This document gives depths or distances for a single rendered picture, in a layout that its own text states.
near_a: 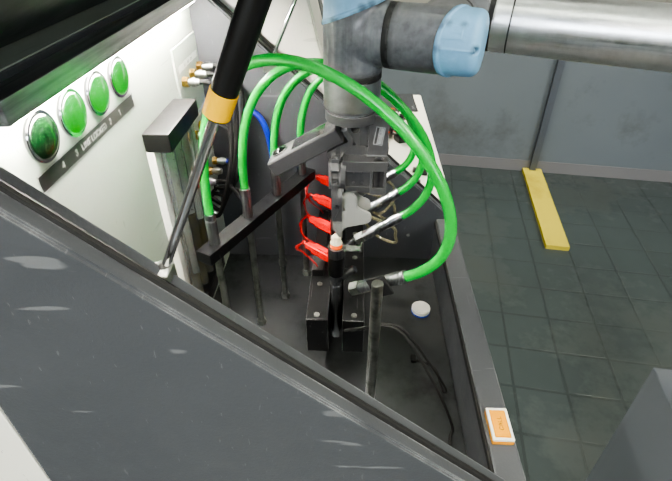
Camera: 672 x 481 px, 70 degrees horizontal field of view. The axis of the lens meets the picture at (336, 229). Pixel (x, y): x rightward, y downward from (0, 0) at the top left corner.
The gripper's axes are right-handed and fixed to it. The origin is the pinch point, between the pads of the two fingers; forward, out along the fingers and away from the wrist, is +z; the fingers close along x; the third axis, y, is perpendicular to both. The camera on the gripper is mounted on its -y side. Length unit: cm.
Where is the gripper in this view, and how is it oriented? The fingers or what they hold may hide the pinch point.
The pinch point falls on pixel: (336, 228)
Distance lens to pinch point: 75.7
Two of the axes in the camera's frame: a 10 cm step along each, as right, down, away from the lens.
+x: 0.4, -5.8, 8.1
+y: 10.0, 0.2, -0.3
